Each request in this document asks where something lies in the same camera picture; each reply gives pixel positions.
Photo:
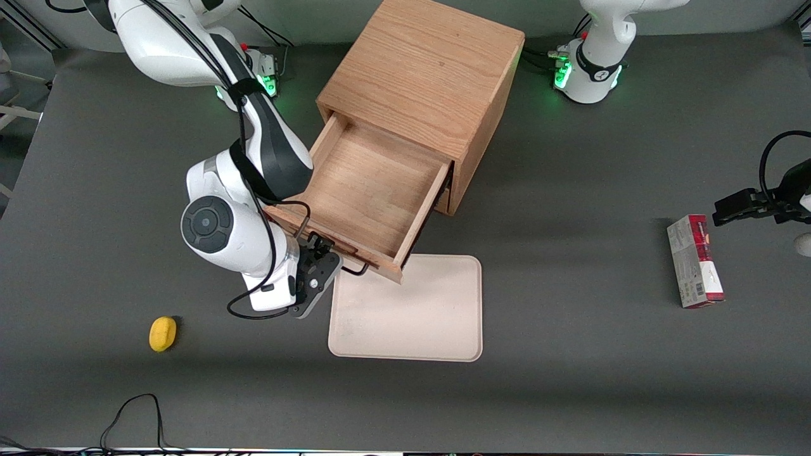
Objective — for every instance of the wooden drawer cabinet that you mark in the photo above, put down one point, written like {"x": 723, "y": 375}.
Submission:
{"x": 431, "y": 63}

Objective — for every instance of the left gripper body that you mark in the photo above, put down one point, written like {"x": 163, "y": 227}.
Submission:
{"x": 796, "y": 189}

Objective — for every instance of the aluminium frame bar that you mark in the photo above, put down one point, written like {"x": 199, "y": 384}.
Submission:
{"x": 38, "y": 31}

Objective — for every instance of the yellow lemon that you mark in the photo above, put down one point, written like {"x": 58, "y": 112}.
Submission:
{"x": 162, "y": 334}

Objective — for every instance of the beige plastic tray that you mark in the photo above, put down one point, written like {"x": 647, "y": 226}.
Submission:
{"x": 412, "y": 316}

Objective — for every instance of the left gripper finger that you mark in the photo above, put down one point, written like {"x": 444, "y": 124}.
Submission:
{"x": 738, "y": 217}
{"x": 738, "y": 202}

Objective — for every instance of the red and white carton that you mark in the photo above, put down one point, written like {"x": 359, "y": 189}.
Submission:
{"x": 694, "y": 266}

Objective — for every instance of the aluminium frame corner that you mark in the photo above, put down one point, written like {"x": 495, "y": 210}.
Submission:
{"x": 803, "y": 22}

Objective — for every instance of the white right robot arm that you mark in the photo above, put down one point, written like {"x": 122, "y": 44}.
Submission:
{"x": 158, "y": 50}

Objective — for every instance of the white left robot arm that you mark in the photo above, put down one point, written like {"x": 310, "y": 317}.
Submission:
{"x": 595, "y": 69}

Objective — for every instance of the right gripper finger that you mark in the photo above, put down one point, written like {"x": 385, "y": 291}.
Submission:
{"x": 325, "y": 253}
{"x": 310, "y": 244}

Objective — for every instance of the grey base connector box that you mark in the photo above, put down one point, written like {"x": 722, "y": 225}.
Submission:
{"x": 267, "y": 64}

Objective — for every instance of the white metal stand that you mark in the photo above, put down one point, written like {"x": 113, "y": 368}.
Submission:
{"x": 19, "y": 114}

